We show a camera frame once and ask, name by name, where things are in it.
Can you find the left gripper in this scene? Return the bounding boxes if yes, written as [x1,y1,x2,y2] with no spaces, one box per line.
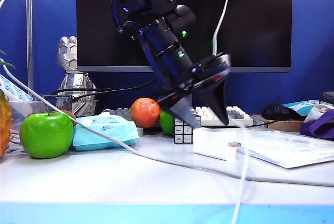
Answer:
[153,53,232,129]

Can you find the white charging block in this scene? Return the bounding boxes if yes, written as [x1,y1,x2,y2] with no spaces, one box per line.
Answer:
[192,127,242,161]

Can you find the thin white Type-C cable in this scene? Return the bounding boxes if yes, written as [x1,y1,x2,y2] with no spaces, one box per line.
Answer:
[211,0,252,224]

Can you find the beige and grey keyboard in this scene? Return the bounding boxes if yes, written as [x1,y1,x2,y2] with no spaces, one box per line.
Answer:
[103,105,255,127]

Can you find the Rubik's cube white stickers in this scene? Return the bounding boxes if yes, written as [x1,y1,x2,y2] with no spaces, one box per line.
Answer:
[174,116,195,145]

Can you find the small green apple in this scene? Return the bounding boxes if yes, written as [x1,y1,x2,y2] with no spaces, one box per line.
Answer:
[159,111,176,136]

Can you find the orange fruit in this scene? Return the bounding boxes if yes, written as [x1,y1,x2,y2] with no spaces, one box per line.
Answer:
[130,97,162,128]

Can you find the black computer mouse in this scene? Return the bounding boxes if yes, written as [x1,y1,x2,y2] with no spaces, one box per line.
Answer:
[261,103,292,121]

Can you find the brown cardboard box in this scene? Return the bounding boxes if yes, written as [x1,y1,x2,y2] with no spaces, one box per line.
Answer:
[249,114,308,132]

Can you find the light blue wipes pack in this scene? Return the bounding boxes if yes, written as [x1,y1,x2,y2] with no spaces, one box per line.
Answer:
[72,115,140,152]

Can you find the clear document folder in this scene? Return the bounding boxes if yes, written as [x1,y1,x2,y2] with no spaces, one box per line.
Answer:
[234,127,334,169]

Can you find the black computer monitor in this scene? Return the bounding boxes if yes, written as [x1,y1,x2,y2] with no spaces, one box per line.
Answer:
[76,0,293,74]

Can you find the grey felt sleeve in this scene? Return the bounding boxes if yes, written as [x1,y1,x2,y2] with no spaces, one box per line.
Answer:
[320,91,334,105]

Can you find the silver figurine bust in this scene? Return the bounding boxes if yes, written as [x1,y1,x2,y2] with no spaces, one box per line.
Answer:
[56,36,98,117]

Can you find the brown kiwi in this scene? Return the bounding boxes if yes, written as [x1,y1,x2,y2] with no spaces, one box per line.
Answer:
[52,109,77,127]

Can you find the large green apple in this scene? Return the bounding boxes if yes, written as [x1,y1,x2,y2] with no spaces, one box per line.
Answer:
[19,111,75,159]

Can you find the clear acrylic box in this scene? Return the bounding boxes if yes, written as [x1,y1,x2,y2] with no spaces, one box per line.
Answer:
[7,94,74,131]

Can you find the blue white patterned box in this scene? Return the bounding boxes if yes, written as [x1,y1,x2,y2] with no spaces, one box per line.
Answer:
[0,74,34,102]

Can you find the yellow orange pineapple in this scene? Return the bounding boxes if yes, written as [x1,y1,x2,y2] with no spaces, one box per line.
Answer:
[0,90,14,158]

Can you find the green leaf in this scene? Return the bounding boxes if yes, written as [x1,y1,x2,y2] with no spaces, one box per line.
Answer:
[0,50,16,69]

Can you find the thin black mouse cable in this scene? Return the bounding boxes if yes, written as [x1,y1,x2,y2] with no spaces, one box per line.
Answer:
[246,120,278,128]

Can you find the thick white power cable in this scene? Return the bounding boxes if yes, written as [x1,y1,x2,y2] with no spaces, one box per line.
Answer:
[0,58,334,188]

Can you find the white bag purple strap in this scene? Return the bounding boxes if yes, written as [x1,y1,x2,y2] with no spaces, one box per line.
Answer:
[300,103,334,142]

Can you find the grey partition post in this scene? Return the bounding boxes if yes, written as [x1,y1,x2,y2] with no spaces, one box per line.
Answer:
[27,0,34,94]

